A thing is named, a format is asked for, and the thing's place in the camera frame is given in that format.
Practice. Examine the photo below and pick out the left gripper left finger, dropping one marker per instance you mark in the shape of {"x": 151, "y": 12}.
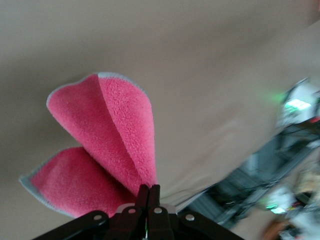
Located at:
{"x": 132, "y": 225}

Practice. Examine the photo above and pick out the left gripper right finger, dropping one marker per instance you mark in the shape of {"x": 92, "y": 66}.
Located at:
{"x": 160, "y": 225}

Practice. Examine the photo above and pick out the pink and grey cloth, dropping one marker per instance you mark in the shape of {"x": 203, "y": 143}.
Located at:
{"x": 112, "y": 125}

